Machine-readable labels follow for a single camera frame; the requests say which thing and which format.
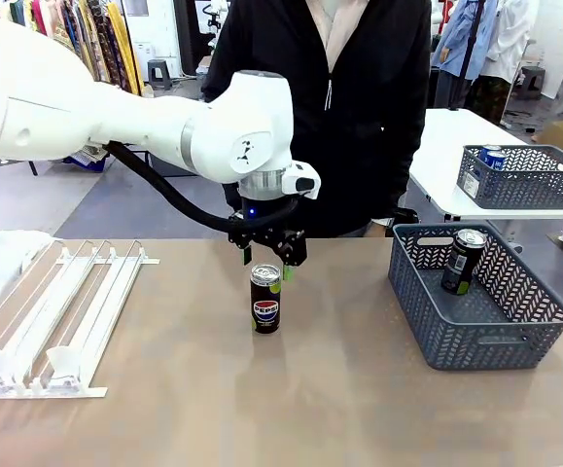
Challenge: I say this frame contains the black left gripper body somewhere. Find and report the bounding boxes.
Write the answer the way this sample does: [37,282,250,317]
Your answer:
[233,196,294,235]

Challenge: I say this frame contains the black Pepsi can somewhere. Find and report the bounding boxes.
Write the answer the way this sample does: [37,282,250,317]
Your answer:
[250,264,282,336]
[440,228,489,297]

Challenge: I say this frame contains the grey plastic woven basket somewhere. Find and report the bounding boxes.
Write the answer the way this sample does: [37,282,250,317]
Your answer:
[456,144,563,210]
[387,222,563,371]

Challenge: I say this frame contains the person's left forearm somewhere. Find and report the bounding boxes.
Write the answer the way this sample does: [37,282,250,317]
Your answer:
[375,124,427,226]

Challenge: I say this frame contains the person's left hand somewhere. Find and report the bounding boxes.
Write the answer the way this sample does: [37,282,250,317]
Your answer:
[362,218,396,239]

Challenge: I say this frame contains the person in black jacket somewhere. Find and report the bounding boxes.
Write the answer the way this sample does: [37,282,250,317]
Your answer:
[201,0,433,238]

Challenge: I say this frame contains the white side table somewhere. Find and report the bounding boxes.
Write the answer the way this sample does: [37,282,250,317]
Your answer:
[408,107,563,244]

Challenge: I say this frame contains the grey plastic stool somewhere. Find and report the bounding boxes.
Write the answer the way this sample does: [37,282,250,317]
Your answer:
[520,65,547,101]
[147,58,173,91]

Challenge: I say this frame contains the rack of colourful garments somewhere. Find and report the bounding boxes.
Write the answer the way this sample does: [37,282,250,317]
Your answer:
[0,0,145,174]

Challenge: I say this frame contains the dark patterned skirt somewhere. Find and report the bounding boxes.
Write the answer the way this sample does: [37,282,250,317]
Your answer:
[464,75,511,123]

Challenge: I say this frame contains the black stand pole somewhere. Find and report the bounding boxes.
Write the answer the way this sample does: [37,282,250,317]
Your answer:
[448,0,487,111]

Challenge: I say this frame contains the white garment on mannequin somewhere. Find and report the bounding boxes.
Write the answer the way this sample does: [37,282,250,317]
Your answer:
[479,0,539,83]

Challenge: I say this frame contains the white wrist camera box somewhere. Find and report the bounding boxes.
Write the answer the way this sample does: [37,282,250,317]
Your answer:
[280,162,322,201]

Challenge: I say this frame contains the white wire can dispenser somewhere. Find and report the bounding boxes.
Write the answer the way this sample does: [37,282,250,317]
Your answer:
[0,238,160,400]

